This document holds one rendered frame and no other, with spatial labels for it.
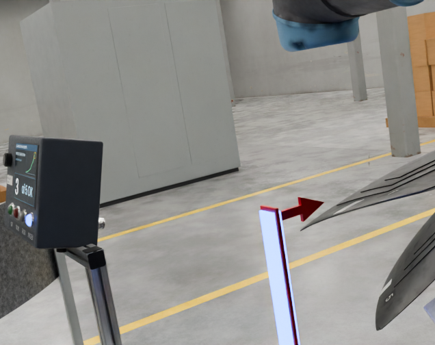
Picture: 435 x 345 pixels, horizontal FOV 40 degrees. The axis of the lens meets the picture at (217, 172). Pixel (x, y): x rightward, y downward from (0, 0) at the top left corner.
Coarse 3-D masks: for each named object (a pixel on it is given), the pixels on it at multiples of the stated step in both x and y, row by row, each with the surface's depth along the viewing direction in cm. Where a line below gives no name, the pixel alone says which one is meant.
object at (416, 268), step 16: (432, 224) 90; (416, 240) 93; (432, 240) 87; (400, 256) 100; (416, 256) 89; (432, 256) 85; (400, 272) 92; (416, 272) 86; (432, 272) 83; (400, 288) 88; (416, 288) 84; (400, 304) 85; (384, 320) 85
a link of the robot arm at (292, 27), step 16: (272, 0) 55; (288, 0) 52; (304, 0) 50; (320, 0) 48; (288, 16) 53; (304, 16) 52; (320, 16) 51; (336, 16) 49; (352, 16) 52; (288, 32) 54; (304, 32) 53; (320, 32) 52; (336, 32) 52; (352, 32) 53; (288, 48) 55; (304, 48) 54
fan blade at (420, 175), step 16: (416, 160) 73; (432, 160) 67; (384, 176) 72; (400, 176) 65; (416, 176) 63; (432, 176) 61; (368, 192) 65; (384, 192) 60; (400, 192) 56; (416, 192) 53; (336, 208) 66; (352, 208) 59
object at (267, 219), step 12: (264, 216) 55; (264, 228) 55; (264, 240) 56; (276, 240) 54; (276, 252) 54; (276, 264) 55; (276, 276) 55; (276, 288) 56; (276, 300) 56; (276, 312) 57; (288, 312) 55; (276, 324) 57; (288, 324) 56; (288, 336) 56
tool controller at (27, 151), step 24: (24, 144) 110; (48, 144) 101; (72, 144) 103; (96, 144) 105; (24, 168) 109; (48, 168) 101; (72, 168) 103; (96, 168) 105; (24, 192) 109; (48, 192) 101; (72, 192) 104; (96, 192) 106; (48, 216) 102; (72, 216) 104; (96, 216) 106; (48, 240) 102; (72, 240) 104; (96, 240) 106
